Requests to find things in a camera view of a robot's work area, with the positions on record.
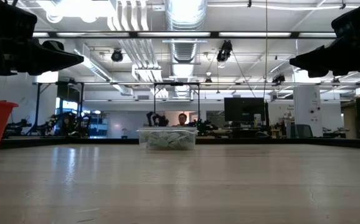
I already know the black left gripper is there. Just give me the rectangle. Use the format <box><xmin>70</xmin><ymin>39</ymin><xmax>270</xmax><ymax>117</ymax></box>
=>
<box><xmin>0</xmin><ymin>37</ymin><xmax>85</xmax><ymax>77</ymax></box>

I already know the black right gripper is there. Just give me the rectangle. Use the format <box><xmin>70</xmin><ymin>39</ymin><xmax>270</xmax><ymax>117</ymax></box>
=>
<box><xmin>289</xmin><ymin>34</ymin><xmax>360</xmax><ymax>78</ymax></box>

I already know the white square pillar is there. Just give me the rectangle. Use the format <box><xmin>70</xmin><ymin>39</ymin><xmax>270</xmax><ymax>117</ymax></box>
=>
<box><xmin>293</xmin><ymin>85</ymin><xmax>323</xmax><ymax>138</ymax></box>

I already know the wooden cabinet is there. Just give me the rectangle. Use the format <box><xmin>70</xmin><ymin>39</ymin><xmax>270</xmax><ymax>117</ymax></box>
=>
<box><xmin>341</xmin><ymin>101</ymin><xmax>358</xmax><ymax>139</ymax></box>

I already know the grey office chair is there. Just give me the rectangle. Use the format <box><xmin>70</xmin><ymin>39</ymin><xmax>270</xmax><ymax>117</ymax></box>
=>
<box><xmin>295</xmin><ymin>124</ymin><xmax>313</xmax><ymax>138</ymax></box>

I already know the clear plastic container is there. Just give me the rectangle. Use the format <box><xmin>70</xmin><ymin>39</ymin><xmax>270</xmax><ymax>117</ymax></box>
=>
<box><xmin>136</xmin><ymin>126</ymin><xmax>199</xmax><ymax>152</ymax></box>

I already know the person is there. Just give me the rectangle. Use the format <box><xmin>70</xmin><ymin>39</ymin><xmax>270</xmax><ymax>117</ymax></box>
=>
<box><xmin>177</xmin><ymin>113</ymin><xmax>189</xmax><ymax>127</ymax></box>

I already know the black rig frame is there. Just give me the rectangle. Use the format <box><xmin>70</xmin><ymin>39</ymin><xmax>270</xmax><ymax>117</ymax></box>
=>
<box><xmin>32</xmin><ymin>81</ymin><xmax>86</xmax><ymax>136</ymax></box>
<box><xmin>153</xmin><ymin>82</ymin><xmax>201</xmax><ymax>125</ymax></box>

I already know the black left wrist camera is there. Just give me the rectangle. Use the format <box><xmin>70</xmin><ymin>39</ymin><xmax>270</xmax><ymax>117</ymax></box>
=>
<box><xmin>0</xmin><ymin>0</ymin><xmax>38</xmax><ymax>41</ymax></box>

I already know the black aluminium table frame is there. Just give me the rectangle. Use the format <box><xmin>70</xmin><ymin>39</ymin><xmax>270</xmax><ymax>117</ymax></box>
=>
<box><xmin>0</xmin><ymin>136</ymin><xmax>360</xmax><ymax>149</ymax></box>

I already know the silver ceiling air duct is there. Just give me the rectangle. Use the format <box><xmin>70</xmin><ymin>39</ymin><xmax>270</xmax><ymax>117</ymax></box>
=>
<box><xmin>164</xmin><ymin>0</ymin><xmax>208</xmax><ymax>63</ymax></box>

